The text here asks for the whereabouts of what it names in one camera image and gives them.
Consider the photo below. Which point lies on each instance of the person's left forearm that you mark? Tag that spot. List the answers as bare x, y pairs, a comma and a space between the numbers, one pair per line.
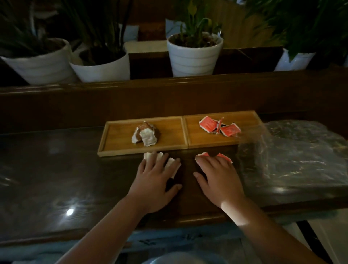
108, 234

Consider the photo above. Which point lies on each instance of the wooden tray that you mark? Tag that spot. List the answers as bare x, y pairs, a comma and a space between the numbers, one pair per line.
247, 121
119, 138

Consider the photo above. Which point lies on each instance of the green leafy plant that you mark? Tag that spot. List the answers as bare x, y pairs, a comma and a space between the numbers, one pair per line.
195, 24
100, 30
304, 24
16, 35

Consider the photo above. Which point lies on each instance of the person's right forearm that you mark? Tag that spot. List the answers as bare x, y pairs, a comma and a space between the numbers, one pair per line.
266, 234

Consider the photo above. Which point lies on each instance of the person's left middle finger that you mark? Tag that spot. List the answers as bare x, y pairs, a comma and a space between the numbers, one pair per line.
162, 163

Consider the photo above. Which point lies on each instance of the person's left hand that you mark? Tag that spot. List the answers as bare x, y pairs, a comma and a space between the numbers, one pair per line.
151, 190

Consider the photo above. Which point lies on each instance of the person's left little finger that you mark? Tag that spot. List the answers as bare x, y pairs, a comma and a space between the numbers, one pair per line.
141, 166

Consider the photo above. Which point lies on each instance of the pale blue cushion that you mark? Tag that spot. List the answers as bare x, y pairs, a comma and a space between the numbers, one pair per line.
130, 32
172, 27

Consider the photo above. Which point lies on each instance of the brown and white sauce packet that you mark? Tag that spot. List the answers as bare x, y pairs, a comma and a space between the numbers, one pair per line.
146, 125

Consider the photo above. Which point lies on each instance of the person's left thumb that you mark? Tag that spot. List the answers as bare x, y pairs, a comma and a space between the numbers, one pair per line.
174, 190

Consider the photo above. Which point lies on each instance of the person's right thumb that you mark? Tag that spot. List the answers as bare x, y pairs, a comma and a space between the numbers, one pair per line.
200, 181

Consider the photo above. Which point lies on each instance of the red sauce packet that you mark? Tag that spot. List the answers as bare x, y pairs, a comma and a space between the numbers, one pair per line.
203, 154
219, 125
230, 129
225, 157
208, 124

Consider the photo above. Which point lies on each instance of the white ribbed plant pot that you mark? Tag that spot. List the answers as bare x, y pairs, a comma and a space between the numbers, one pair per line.
194, 59

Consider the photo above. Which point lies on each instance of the person's right hand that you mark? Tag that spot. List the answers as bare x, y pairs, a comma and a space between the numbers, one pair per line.
221, 185

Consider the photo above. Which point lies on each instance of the dark wooden partition ledge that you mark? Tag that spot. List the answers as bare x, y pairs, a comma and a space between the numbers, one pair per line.
174, 95

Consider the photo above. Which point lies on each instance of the clear plastic bag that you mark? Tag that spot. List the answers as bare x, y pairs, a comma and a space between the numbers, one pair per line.
296, 157

